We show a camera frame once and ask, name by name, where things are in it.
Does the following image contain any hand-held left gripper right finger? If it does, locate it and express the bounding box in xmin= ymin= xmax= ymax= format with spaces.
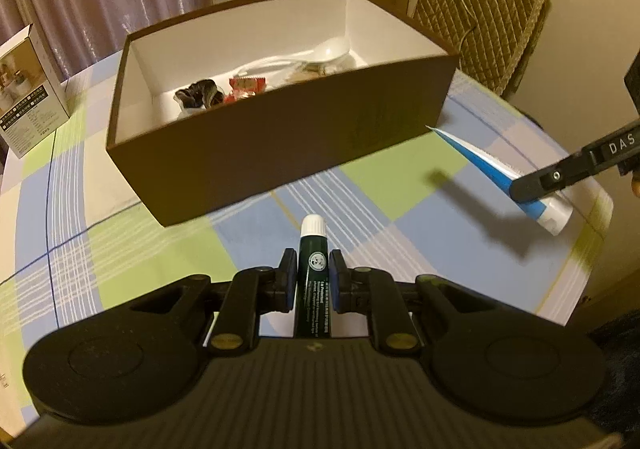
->
xmin=330 ymin=249 xmax=501 ymax=357

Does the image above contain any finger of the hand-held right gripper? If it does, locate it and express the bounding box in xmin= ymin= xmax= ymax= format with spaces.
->
xmin=509 ymin=126 xmax=640 ymax=204

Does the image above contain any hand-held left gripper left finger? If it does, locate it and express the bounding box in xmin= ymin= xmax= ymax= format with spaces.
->
xmin=127 ymin=248 xmax=298 ymax=357

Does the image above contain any dark green tube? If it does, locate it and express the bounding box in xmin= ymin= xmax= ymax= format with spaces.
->
xmin=294 ymin=215 xmax=332 ymax=341

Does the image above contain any white and blue tube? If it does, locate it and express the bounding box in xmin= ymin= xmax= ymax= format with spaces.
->
xmin=425 ymin=125 xmax=575 ymax=236

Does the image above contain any brown cardboard box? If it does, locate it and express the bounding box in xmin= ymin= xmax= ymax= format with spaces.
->
xmin=106 ymin=0 xmax=460 ymax=228

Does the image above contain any red snack packet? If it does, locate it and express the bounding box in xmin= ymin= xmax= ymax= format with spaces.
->
xmin=225 ymin=75 xmax=268 ymax=104

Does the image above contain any black scrunchie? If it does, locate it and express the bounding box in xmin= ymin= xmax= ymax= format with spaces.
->
xmin=175 ymin=79 xmax=226 ymax=108

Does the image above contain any white plastic spoon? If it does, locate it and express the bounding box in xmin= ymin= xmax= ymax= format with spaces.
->
xmin=240 ymin=40 xmax=351 ymax=74

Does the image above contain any plaid tablecloth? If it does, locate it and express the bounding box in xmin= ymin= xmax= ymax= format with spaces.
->
xmin=0 ymin=54 xmax=616 ymax=330

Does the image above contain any quilted chair cushion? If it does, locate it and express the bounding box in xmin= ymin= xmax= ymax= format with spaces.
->
xmin=412 ymin=0 xmax=553 ymax=97

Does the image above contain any dark shaggy rug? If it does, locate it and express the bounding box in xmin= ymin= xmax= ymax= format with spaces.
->
xmin=585 ymin=314 xmax=640 ymax=430

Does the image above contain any white product box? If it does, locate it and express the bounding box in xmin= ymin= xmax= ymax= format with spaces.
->
xmin=0 ymin=23 xmax=71 ymax=160

